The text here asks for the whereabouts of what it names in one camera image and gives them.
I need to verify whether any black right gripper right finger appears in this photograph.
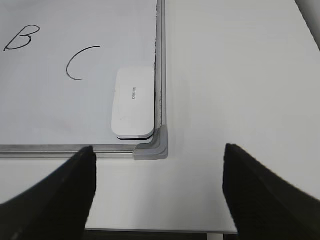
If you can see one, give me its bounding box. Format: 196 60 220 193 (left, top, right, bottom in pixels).
223 143 320 240

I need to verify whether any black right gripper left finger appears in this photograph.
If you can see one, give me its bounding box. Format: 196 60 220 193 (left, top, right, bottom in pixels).
0 146 97 240

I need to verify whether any white whiteboard eraser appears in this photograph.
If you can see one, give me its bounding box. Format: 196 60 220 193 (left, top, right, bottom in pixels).
111 66 155 140

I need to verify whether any white whiteboard with aluminium frame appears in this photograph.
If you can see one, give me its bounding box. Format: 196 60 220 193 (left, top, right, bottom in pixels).
0 0 168 160

